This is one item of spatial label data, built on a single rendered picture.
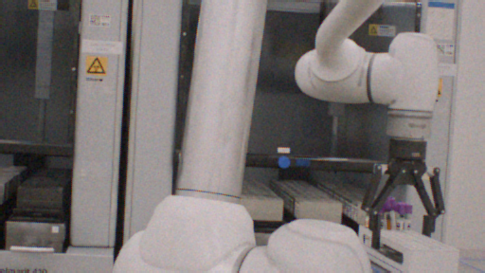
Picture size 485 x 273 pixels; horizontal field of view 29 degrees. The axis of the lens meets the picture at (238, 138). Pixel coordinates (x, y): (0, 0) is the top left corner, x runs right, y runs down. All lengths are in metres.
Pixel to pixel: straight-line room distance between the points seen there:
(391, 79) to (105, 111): 0.80
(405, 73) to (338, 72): 0.13
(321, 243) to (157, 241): 0.25
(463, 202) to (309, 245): 2.45
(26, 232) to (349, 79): 0.89
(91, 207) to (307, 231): 1.16
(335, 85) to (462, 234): 1.92
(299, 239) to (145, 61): 1.15
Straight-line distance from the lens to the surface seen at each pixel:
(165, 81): 2.34
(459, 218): 3.70
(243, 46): 1.40
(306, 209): 2.39
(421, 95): 1.86
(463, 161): 3.68
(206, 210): 1.34
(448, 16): 2.48
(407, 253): 1.76
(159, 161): 2.35
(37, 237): 2.30
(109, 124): 2.35
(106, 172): 2.35
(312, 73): 1.90
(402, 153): 1.87
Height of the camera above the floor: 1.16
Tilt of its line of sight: 3 degrees down
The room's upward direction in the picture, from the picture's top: 4 degrees clockwise
